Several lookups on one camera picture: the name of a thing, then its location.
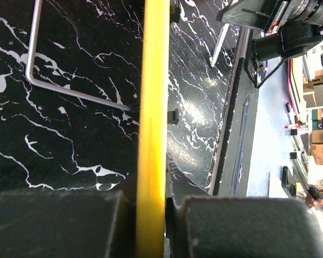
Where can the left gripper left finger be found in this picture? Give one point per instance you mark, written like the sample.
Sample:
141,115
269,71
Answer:
80,223

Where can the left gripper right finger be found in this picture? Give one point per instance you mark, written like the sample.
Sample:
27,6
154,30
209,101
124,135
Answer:
200,225

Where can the yellow framed whiteboard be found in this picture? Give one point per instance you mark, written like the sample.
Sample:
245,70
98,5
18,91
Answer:
151,171

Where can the cardboard boxes stack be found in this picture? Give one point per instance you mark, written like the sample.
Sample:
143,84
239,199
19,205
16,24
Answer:
313,95

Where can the blue capped whiteboard marker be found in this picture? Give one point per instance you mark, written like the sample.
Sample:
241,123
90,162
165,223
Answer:
219,44

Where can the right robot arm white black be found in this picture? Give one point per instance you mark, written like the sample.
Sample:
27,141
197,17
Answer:
292,27

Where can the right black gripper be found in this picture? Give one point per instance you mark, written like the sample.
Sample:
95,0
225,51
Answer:
271,15

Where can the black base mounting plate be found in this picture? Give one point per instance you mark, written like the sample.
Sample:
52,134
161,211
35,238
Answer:
232,166

